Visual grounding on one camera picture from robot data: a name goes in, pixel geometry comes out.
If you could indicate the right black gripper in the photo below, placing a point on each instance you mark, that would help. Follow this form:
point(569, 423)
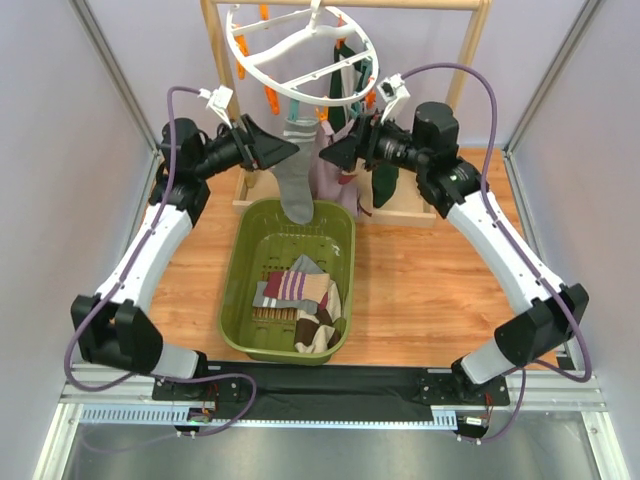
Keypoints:
point(369, 143)

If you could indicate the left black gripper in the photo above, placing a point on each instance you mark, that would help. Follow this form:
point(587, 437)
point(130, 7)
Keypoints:
point(248, 148)

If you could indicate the pink sock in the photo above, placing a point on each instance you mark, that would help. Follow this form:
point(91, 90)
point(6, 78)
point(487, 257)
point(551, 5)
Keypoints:
point(327, 181)

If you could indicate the dark green sock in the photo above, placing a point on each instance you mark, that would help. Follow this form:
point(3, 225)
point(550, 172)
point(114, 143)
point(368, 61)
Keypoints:
point(384, 178)

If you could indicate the teal clothes clip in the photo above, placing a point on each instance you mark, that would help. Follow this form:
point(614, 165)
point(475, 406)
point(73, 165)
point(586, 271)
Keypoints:
point(293, 112)

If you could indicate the white round clip hanger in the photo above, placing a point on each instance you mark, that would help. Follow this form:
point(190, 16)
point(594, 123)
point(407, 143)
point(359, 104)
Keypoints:
point(292, 52)

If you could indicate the grey striped sock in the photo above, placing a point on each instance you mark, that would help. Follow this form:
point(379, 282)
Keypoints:
point(260, 300)

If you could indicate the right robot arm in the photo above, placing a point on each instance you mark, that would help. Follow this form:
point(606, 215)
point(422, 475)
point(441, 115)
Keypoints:
point(546, 310)

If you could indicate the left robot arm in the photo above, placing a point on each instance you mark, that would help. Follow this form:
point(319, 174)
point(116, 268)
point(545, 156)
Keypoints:
point(113, 325)

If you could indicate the orange clothes clip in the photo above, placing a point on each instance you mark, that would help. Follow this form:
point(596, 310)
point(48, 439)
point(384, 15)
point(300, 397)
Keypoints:
point(322, 114)

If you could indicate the orange clip left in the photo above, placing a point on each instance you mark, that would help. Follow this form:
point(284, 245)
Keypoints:
point(272, 99)

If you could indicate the white sock on hanger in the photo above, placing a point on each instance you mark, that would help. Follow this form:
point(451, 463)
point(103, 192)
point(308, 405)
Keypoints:
point(348, 80)

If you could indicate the green plastic basket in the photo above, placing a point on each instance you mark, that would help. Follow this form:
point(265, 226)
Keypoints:
point(267, 241)

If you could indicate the wooden drying rack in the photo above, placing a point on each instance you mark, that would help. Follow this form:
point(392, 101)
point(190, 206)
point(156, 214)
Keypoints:
point(478, 10)

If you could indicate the brown beige patterned sock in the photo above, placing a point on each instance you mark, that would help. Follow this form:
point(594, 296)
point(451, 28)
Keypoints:
point(319, 332)

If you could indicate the black cloth strip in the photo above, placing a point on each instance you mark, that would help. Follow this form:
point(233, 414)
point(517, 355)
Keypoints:
point(334, 393)

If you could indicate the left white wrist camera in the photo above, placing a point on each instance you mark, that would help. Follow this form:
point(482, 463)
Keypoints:
point(218, 101)

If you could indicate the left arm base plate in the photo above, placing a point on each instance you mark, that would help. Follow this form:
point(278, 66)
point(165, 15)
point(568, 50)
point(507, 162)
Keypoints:
point(232, 389)

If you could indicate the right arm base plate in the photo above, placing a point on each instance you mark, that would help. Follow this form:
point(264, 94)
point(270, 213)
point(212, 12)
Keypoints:
point(439, 387)

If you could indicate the aluminium frame rail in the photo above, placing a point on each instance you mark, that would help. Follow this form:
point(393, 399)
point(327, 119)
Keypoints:
point(100, 395)

